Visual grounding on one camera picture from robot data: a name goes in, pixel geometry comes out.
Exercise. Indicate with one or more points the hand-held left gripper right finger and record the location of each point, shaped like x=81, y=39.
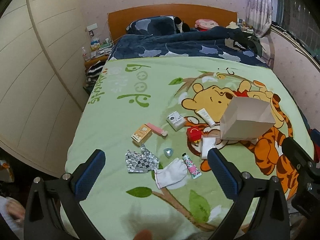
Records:
x=222, y=175

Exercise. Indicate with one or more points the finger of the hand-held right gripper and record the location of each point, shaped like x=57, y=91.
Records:
x=296, y=152

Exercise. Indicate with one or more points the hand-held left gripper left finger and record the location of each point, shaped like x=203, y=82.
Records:
x=91, y=173

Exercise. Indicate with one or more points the red box with yellow arc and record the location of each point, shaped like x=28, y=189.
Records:
x=193, y=133

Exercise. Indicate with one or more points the silver checkered foil bag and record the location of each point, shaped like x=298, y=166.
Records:
x=141, y=160

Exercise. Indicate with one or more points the grey paper bag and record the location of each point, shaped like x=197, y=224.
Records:
x=247, y=127

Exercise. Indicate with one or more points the blue triangular packet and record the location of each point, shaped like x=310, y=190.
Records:
x=169, y=153

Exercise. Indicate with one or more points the clear plastic bag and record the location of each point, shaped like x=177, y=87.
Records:
x=207, y=147

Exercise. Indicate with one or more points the floral hand cream tube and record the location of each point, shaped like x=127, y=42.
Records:
x=190, y=166

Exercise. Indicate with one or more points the green cartoon printed blanket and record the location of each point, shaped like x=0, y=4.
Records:
x=112, y=130

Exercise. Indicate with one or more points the white glove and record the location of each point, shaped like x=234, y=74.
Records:
x=171, y=173

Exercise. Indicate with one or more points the white cream tube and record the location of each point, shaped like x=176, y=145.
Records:
x=207, y=117

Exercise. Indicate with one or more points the small orange box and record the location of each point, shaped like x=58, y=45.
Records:
x=141, y=133

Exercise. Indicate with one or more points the small white box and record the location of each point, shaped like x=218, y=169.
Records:
x=176, y=121

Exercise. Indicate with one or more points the pink nail clipper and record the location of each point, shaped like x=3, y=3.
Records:
x=156, y=129

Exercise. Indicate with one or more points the orange and white container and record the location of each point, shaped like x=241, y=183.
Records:
x=6, y=171

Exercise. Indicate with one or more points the black and white knit cloth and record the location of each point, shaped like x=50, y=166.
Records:
x=95, y=71

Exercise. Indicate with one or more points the wooden nightstand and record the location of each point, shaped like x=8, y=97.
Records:
x=93, y=61

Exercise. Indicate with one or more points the cream wardrobe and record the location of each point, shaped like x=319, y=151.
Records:
x=37, y=67

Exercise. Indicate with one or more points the clear plastic bottle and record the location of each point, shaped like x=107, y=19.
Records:
x=85, y=53

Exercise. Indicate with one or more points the dark clothing pile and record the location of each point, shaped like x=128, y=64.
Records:
x=250, y=41

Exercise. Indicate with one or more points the navy blue patterned quilt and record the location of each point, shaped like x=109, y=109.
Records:
x=180, y=45

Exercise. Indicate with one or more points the beige plush toy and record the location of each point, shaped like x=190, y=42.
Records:
x=231, y=25

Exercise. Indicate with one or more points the patterned curtain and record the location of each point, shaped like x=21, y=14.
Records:
x=261, y=5

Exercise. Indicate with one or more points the pink plush toy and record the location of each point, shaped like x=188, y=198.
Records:
x=206, y=23

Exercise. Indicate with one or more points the black and white plush toy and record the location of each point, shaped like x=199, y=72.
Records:
x=180, y=25

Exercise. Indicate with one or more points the navy blue pillow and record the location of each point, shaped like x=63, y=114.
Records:
x=155, y=26

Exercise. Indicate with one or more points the orange wooden headboard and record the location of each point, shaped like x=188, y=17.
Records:
x=175, y=10

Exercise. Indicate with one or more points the white wall socket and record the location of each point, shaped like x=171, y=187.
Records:
x=92, y=27

